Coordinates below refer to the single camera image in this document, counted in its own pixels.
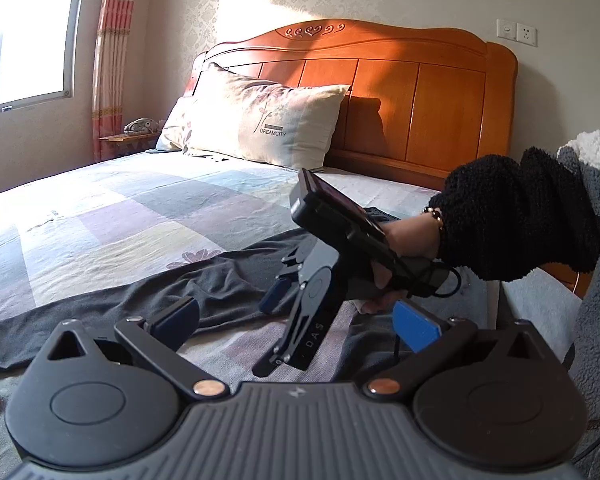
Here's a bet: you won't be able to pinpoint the window with white frame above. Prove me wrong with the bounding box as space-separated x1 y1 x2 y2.
0 0 80 112

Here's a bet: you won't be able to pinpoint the dark grey trousers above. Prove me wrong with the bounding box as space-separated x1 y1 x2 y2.
0 206 491 386

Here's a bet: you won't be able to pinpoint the white wall socket plate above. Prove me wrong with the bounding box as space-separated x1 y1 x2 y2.
496 18 538 47

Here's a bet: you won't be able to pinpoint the wooden bedside table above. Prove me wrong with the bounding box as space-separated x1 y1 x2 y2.
100 132 160 162

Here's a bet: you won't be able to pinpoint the person's right forearm black sleeve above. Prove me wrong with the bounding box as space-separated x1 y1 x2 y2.
429 148 600 282

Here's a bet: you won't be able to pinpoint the pastel patchwork bed sheet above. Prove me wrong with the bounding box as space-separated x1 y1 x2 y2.
0 153 437 479

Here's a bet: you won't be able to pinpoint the cream printed pillow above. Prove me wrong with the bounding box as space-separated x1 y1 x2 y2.
156 63 349 169

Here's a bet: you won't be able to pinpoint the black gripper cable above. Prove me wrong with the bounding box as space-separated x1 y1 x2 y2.
424 264 464 300

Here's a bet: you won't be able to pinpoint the beaded bracelet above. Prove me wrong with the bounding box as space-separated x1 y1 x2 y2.
422 204 447 232

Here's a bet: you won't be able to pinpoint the pink checked right curtain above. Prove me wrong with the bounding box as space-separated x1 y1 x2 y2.
92 0 134 162

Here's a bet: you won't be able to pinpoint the orange wooden headboard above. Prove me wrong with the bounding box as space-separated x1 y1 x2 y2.
185 18 518 190

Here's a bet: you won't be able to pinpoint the person's right hand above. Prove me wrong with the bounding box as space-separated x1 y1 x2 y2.
354 211 443 314

